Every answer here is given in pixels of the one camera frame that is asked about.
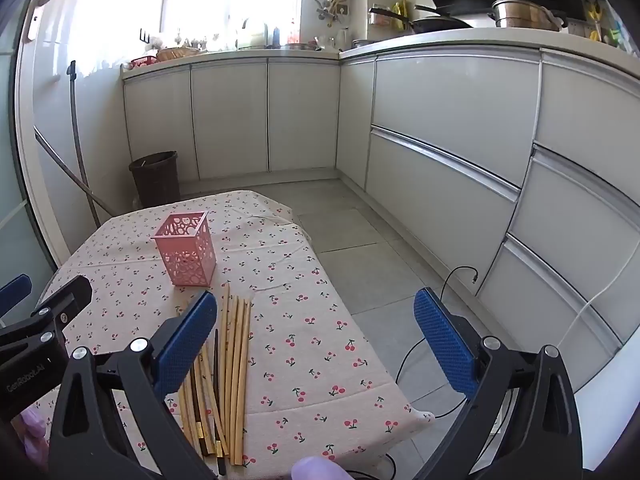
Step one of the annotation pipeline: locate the black chopstick gold band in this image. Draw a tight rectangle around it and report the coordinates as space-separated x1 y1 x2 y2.
189 370 208 457
213 328 227 479

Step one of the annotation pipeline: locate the pink perforated utensil holder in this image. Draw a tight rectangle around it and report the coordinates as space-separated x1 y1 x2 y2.
152 211 216 287

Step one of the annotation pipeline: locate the left gloved hand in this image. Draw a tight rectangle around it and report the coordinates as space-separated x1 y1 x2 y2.
17 406 49 471

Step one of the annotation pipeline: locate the right gloved hand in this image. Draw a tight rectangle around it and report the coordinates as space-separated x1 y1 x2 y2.
291 456 352 480

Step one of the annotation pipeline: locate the leaning metal pole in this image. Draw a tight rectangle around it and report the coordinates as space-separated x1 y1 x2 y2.
34 127 117 217

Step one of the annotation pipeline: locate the dark brown trash bin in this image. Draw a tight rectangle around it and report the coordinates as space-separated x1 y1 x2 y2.
129 151 180 208

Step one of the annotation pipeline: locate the cherry print tablecloth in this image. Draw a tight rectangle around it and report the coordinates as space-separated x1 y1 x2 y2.
29 188 434 480

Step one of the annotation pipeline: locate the woven basket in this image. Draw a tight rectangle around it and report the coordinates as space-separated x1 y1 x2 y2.
155 47 201 62

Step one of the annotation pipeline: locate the white kettle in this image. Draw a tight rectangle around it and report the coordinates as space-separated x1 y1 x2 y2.
334 28 352 51

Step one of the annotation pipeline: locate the steel cooking pot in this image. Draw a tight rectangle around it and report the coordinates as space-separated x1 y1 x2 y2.
488 0 567 32

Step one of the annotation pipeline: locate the black wok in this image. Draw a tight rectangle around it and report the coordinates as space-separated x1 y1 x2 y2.
410 4 471 34

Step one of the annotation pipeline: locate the black floor cable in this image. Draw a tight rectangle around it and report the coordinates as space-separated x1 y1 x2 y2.
380 265 480 480

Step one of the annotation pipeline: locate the white power cable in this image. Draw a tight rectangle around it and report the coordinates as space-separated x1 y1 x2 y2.
555 253 640 348

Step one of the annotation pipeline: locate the metal mop handle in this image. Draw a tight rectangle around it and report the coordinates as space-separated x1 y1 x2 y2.
66 60 90 191

